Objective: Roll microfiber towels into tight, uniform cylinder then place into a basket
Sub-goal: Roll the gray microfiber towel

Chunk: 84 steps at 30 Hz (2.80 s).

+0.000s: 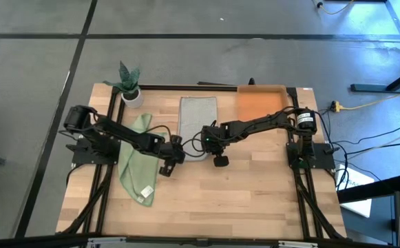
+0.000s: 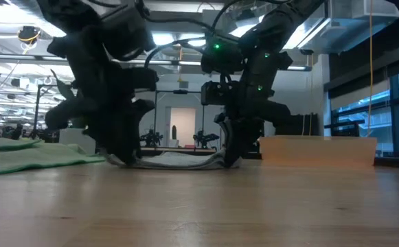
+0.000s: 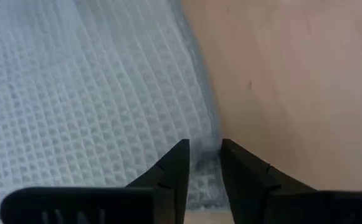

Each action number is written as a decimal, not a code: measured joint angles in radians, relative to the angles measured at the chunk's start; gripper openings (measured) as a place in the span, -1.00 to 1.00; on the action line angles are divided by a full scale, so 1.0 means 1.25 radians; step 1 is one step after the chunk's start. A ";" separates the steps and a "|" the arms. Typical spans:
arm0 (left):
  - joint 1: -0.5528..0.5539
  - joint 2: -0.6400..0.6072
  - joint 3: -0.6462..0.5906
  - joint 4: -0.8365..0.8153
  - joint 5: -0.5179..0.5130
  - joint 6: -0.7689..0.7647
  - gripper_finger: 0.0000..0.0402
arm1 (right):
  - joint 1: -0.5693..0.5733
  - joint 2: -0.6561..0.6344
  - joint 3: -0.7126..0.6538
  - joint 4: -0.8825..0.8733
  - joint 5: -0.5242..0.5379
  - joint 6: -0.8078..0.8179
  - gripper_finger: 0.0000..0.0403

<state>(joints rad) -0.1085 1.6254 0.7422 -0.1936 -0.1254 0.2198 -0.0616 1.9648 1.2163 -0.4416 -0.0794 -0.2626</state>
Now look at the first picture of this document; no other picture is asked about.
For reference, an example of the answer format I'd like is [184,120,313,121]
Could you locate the grey microfiber towel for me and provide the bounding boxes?
[178,96,219,162]

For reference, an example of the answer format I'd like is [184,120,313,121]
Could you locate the green microfiber towel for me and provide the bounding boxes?
[118,112,168,207]

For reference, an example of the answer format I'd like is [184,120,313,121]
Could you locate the orange basket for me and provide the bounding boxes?
[236,84,289,122]

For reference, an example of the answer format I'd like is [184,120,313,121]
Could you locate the white paper hang tag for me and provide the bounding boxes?
[140,185,155,199]

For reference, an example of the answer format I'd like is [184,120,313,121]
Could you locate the green plant in white pot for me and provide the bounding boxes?
[103,61,145,110]

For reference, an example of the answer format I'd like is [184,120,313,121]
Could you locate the yellow power plug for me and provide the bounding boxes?
[330,100,346,113]

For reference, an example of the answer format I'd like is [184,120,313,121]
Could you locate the white cardboard box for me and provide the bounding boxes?
[335,163,376,218]

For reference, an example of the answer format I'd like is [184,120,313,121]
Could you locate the black front crossbar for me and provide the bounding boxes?
[0,233,400,248]

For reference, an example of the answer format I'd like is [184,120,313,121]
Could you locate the black desk edge bar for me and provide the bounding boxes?
[337,174,400,205]

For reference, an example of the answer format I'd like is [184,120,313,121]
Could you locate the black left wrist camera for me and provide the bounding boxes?
[158,161,177,178]

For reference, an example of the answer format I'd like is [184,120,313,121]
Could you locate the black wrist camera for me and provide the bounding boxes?
[158,161,177,178]
[213,154,231,169]

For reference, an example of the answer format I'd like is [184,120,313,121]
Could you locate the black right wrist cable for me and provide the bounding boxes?
[181,119,218,159]

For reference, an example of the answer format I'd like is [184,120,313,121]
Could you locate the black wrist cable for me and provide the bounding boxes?
[143,123,173,138]
[181,119,218,159]

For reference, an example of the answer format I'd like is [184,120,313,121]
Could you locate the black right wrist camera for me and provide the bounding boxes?
[213,154,231,169]

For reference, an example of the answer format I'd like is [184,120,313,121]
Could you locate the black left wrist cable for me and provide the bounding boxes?
[143,123,173,138]

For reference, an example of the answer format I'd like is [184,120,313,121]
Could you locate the black aluminium table frame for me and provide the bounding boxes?
[56,83,348,242]

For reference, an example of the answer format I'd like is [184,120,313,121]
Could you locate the black neighbouring table frame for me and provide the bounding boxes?
[350,0,400,93]

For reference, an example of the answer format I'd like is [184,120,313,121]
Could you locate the yellow extension cable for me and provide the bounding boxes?
[340,85,400,111]

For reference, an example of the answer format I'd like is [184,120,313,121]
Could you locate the yellow cable with black plug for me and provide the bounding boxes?
[311,0,355,16]

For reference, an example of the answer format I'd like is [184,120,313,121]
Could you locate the beige cable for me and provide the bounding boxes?
[344,123,400,161]

